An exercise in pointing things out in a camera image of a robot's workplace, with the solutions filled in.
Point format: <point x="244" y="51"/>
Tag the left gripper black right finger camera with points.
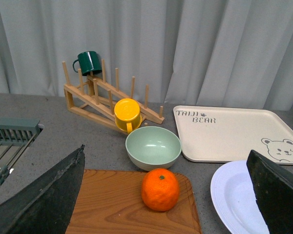
<point x="273" y="188"/>

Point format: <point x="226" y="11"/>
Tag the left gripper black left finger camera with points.
<point x="46" y="205"/>

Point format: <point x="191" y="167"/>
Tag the white round plate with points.
<point x="234" y="200"/>

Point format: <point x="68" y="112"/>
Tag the orange mandarin fruit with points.
<point x="160" y="190"/>

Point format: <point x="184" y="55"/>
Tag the wooden cutting board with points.
<point x="109" y="202"/>

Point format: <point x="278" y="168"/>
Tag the grey-green dish drainer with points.
<point x="16" y="135"/>

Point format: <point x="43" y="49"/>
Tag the beige bear tray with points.
<point x="212" y="134"/>

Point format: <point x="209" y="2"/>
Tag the wooden dish rack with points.
<point x="93" y="98"/>

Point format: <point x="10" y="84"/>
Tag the light green bowl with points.
<point x="153" y="147"/>

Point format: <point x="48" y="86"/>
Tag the yellow mug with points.
<point x="127" y="115"/>

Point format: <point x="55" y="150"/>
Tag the grey curtain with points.
<point x="223" y="53"/>

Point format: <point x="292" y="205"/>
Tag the dark green mug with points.
<point x="88" y="62"/>

